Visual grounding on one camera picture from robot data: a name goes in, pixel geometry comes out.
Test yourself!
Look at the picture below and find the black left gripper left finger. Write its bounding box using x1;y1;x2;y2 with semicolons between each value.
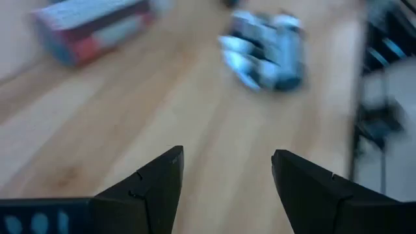
90;145;185;234

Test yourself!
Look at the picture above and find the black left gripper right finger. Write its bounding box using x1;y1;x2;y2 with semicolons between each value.
270;149;416;234

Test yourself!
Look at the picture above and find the large dark food coloring bottle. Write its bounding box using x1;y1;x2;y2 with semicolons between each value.
269;13;307;92

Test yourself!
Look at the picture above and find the small black food coloring bottle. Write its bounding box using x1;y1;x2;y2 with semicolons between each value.
229;9;277;38

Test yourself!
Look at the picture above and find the black metal stand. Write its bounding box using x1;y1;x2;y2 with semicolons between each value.
348;0;416;196

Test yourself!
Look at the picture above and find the red blue cardboard box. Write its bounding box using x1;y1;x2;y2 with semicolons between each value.
31;0;156;68

